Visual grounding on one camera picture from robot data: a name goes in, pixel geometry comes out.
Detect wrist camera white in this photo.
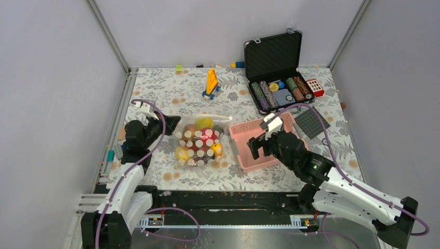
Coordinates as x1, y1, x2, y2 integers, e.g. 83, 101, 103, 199
131, 100, 159, 120
260, 113, 284, 140

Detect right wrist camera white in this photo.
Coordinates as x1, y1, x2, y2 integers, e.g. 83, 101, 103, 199
260, 113, 284, 140

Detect blue grey bricks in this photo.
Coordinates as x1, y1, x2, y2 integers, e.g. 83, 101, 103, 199
113, 144, 123, 160

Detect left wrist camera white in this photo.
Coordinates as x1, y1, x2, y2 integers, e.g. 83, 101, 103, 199
131, 100, 159, 120

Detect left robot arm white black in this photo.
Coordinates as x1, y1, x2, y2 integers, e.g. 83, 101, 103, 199
80, 99, 182, 248

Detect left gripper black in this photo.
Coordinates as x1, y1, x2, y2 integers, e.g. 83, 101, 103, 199
142, 110, 181, 149

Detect pink plastic basket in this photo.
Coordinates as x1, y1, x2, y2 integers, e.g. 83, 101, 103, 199
229, 113, 316, 173

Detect brown potato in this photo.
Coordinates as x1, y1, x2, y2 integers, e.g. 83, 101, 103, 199
182, 124, 197, 141

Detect yellow lemon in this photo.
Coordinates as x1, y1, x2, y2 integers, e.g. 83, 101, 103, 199
195, 117, 214, 130

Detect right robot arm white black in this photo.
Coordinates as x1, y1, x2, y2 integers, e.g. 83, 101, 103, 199
247, 131, 418, 248

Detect clear zip top bag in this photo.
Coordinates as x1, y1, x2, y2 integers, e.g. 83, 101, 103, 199
173, 114, 233, 168

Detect red apple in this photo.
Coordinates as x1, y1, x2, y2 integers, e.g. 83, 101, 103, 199
192, 128, 220, 151

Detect teal small brick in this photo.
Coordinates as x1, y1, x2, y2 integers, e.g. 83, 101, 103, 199
106, 150, 115, 162

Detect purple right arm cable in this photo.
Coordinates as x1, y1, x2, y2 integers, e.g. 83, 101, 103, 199
271, 103, 430, 237

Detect tan wooden block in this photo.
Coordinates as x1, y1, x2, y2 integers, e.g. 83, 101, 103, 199
116, 125, 126, 141

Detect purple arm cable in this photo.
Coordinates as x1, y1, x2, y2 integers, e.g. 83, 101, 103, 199
271, 103, 430, 237
94, 99, 167, 249

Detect blue yellow brick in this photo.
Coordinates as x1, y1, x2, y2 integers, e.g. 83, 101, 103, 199
230, 61, 245, 68

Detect yellow orange mango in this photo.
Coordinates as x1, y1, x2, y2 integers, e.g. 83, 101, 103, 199
174, 146, 192, 163

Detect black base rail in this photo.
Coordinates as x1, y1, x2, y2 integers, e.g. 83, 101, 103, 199
139, 186, 323, 228

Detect black poker chip case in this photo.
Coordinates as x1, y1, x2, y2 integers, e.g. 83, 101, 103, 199
243, 28, 316, 115

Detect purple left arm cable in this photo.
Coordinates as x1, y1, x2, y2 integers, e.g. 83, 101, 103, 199
94, 99, 167, 249

